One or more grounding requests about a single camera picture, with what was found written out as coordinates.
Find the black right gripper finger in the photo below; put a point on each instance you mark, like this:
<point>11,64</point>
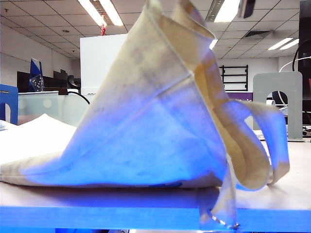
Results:
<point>247,8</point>

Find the beige canvas tote bag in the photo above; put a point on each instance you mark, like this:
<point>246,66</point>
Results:
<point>145,121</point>

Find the clear plastic bag with papers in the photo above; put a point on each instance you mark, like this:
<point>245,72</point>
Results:
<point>5,125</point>

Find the fluorescent ceiling light panel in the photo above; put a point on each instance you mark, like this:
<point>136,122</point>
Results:
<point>111,12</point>
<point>227,11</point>
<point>91,11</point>

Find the black upright panel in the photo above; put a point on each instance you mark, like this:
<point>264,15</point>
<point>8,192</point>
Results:
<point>306,36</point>

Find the grey metal bookend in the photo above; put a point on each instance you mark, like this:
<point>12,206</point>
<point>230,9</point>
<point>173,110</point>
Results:
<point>260,85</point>

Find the purple and white name plate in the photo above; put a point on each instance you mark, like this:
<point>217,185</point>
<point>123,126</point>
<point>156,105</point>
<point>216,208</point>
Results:
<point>243,95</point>

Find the white desk fan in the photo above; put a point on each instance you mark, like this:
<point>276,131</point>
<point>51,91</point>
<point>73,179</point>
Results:
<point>271,102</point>

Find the red hanging ornament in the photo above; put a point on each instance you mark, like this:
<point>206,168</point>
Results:
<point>103,29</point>

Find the white monitor back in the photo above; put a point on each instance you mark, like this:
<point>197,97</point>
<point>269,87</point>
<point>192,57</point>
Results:
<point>97,63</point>

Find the blue crystal trophy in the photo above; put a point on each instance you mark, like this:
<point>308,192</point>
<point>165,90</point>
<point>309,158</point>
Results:
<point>36,77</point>

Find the frosted glass desk partition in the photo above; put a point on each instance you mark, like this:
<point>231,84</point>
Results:
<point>43,109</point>

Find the large white paper sheet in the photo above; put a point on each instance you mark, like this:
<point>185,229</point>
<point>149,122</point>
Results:
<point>31,140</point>

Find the blue plastic stand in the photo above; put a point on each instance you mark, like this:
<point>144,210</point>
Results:
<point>9,97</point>

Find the black wall rack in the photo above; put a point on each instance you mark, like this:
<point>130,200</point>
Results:
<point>233,77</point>

